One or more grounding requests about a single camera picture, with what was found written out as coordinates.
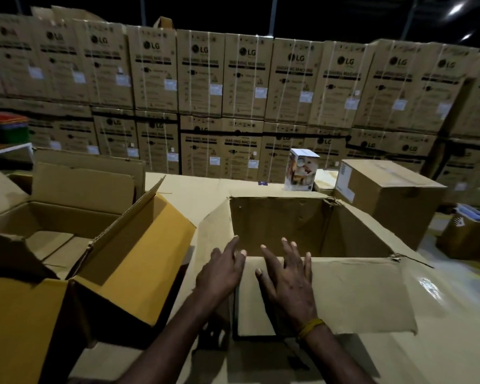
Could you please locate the open yellowish cardboard box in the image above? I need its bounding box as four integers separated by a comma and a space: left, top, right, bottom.
0, 148, 197, 384

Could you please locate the yellow thread wristband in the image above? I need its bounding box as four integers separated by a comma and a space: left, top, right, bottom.
297, 318, 327, 341

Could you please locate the person's left hand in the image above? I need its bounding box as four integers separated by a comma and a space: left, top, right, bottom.
195, 236, 248, 304

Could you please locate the open brown cardboard box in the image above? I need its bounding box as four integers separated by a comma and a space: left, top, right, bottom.
196, 193, 435, 340

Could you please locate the person's left forearm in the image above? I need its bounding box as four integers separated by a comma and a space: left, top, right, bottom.
69, 293, 225, 384

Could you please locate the stack of large appliance cartons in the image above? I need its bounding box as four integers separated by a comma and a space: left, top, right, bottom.
0, 6, 480, 196

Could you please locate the flat cardboard piece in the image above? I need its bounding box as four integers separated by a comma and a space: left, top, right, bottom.
314, 169, 340, 195

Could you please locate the white shelf board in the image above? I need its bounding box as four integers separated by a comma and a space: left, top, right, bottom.
0, 142, 34, 159

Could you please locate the blue and white tray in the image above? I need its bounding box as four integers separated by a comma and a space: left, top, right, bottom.
455, 204, 480, 221

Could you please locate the stack of colourful plastic trays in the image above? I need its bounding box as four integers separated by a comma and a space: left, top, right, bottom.
0, 112, 29, 145

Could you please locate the small white printed product box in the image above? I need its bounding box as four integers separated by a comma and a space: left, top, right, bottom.
283, 149, 321, 192

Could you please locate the brown cardboard corner post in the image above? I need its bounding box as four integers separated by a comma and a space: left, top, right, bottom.
419, 77, 477, 178

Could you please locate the person's right forearm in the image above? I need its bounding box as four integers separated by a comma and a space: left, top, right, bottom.
299, 326, 381, 384

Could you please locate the person's right hand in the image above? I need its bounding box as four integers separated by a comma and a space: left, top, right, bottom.
255, 237, 319, 331

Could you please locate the small low cardboard box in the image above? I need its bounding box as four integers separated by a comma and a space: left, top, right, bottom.
436, 204, 480, 261

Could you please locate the closed brown cardboard box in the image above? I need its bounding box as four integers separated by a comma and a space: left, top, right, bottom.
334, 159, 448, 251

